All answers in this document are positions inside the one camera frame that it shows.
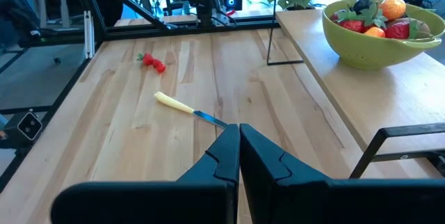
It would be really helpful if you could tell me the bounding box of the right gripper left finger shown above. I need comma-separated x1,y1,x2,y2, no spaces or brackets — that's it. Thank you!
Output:
175,122,241,224

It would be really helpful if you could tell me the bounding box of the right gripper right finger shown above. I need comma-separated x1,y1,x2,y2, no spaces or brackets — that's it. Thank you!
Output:
241,124,331,224

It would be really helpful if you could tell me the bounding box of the green plastic colander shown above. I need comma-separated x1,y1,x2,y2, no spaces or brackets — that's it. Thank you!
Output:
321,0,445,71

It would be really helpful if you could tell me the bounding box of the small red strawberry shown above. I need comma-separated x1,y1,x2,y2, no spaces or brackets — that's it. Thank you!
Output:
339,18,366,33
136,52,155,67

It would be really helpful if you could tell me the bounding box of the dark berry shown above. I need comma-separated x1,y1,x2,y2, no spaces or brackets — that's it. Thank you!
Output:
353,0,375,15

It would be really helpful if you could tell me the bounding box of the large red strawberry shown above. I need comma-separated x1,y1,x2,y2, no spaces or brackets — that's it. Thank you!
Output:
384,21,411,40

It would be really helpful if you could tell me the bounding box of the small orange fruit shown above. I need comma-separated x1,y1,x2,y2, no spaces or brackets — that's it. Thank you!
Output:
378,0,407,22

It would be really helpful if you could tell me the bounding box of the brown green kiwi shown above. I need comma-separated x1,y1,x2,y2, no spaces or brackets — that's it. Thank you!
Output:
387,17,432,39

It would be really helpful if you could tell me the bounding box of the knife with cream handle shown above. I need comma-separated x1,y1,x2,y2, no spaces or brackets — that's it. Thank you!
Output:
154,90,229,130

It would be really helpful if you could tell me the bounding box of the wooden shelf with black frame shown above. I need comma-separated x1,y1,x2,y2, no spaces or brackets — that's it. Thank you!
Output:
266,0,445,179

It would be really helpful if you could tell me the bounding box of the black box with blue ring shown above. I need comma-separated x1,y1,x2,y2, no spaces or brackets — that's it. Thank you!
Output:
222,0,243,12

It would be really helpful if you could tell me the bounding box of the white metal bracket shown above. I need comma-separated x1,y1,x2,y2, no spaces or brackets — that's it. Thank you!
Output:
83,10,95,60

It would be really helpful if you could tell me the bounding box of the small black camera box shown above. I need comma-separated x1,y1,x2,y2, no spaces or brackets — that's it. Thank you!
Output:
3,109,45,147

